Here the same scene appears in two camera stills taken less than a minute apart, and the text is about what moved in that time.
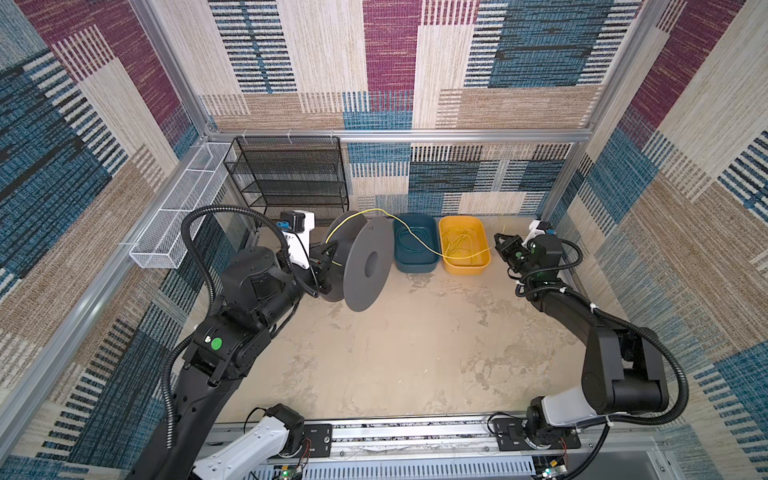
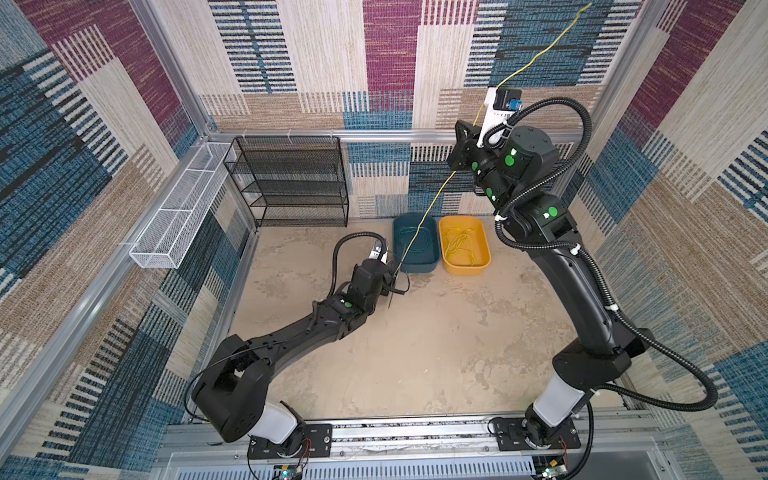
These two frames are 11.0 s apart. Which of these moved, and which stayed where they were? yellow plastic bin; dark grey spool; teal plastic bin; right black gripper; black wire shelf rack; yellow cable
Moved: right black gripper; yellow cable; dark grey spool
Stayed: yellow plastic bin; black wire shelf rack; teal plastic bin
